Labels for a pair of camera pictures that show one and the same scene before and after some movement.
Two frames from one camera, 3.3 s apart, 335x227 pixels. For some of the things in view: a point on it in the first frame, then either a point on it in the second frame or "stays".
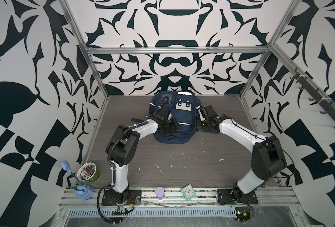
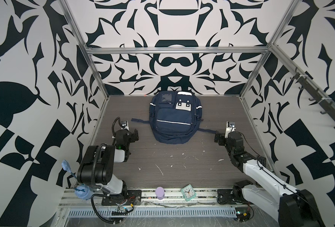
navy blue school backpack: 184,107 stays
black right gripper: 198,127 -> 222,138
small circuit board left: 121,211 stays
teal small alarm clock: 188,192 stays
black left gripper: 174,126 -> 133,136
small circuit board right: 242,213 stays
